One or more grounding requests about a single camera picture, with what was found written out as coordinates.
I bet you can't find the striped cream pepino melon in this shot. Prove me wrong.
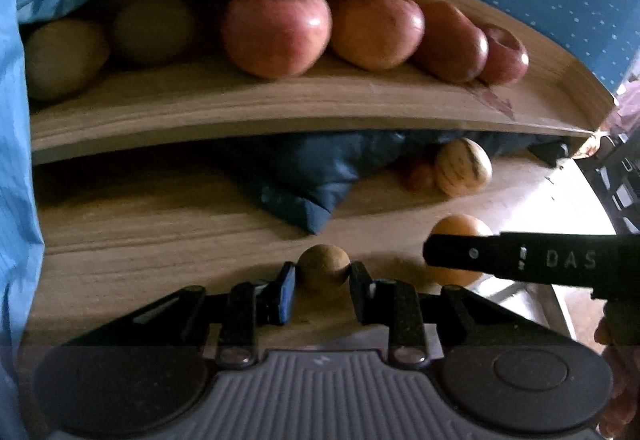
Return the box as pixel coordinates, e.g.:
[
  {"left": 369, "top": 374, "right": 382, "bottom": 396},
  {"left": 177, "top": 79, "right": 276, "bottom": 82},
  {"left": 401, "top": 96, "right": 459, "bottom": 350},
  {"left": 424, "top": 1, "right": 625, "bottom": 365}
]
[{"left": 433, "top": 137, "right": 494, "bottom": 199}]

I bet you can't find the orange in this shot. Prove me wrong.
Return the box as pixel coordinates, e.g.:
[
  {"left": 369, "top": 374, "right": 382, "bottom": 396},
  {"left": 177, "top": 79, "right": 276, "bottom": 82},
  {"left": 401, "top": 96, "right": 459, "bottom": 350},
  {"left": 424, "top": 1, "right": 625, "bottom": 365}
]
[{"left": 429, "top": 215, "right": 495, "bottom": 287}]

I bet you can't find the light blue striped coat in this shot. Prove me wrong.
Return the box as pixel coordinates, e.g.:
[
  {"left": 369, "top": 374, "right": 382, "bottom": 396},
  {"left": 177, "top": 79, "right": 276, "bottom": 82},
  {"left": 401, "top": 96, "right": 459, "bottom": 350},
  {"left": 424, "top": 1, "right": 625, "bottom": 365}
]
[{"left": 0, "top": 0, "right": 46, "bottom": 440}]

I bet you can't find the dark blue cloth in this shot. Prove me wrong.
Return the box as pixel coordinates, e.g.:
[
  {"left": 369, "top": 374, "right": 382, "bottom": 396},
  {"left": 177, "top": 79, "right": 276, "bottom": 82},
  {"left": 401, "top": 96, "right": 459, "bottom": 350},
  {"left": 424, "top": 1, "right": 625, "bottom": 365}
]
[{"left": 220, "top": 129, "right": 571, "bottom": 236}]

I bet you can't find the steel tray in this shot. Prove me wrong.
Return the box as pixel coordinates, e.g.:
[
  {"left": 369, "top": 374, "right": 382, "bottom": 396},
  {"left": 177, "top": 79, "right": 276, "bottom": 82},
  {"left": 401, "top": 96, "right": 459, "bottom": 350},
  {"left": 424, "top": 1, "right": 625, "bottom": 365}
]
[{"left": 467, "top": 279, "right": 577, "bottom": 340}]

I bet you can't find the person's right hand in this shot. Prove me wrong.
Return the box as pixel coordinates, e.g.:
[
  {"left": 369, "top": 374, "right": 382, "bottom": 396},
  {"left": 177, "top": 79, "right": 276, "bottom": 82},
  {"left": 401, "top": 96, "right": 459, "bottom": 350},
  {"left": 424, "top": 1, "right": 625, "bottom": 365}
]
[{"left": 594, "top": 315, "right": 640, "bottom": 440}]

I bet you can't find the small red tomato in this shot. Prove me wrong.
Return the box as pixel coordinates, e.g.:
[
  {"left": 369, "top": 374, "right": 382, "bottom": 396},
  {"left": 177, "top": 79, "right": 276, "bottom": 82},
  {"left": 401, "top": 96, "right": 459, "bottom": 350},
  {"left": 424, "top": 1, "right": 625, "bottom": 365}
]
[{"left": 401, "top": 157, "right": 437, "bottom": 194}]

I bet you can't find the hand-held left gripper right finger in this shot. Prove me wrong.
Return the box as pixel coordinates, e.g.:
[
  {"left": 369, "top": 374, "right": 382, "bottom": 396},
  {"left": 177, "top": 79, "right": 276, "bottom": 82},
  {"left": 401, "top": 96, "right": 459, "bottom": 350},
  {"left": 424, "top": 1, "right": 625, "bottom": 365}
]
[{"left": 349, "top": 263, "right": 576, "bottom": 367}]

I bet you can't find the wooden shelf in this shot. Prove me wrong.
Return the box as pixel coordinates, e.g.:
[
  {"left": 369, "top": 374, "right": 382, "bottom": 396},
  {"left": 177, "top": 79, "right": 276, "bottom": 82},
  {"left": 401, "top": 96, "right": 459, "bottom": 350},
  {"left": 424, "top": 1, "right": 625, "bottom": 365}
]
[{"left": 30, "top": 0, "right": 617, "bottom": 166}]

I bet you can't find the large brown kiwi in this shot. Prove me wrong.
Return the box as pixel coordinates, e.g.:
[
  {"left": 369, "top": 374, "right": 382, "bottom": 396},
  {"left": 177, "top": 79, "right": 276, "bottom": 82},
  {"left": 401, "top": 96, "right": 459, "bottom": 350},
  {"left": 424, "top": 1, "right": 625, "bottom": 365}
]
[
  {"left": 111, "top": 0, "right": 197, "bottom": 68},
  {"left": 24, "top": 18, "right": 111, "bottom": 102}
]

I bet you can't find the small brown kiwi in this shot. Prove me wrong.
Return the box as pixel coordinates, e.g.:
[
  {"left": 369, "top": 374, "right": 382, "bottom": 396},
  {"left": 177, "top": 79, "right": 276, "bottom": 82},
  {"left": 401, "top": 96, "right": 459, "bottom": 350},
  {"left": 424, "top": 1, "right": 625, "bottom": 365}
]
[{"left": 297, "top": 245, "right": 351, "bottom": 292}]

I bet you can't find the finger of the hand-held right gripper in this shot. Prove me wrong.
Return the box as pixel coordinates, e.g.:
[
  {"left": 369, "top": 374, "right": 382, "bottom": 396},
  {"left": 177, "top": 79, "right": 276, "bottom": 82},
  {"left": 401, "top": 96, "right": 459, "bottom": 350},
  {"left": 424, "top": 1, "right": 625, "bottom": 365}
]
[{"left": 422, "top": 232, "right": 622, "bottom": 289}]

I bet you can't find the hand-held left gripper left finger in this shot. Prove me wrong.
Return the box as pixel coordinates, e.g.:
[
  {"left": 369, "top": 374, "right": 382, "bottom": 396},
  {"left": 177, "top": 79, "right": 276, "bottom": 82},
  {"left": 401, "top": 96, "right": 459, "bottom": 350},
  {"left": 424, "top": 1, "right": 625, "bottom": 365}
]
[{"left": 65, "top": 263, "right": 297, "bottom": 367}]

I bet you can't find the red apple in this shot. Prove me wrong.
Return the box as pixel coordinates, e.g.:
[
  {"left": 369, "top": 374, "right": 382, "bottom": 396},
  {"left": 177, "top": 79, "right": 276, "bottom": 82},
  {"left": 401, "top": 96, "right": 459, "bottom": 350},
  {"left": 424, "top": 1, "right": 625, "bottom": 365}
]
[
  {"left": 411, "top": 0, "right": 489, "bottom": 84},
  {"left": 477, "top": 24, "right": 530, "bottom": 86},
  {"left": 327, "top": 0, "right": 426, "bottom": 71},
  {"left": 221, "top": 0, "right": 333, "bottom": 80}
]

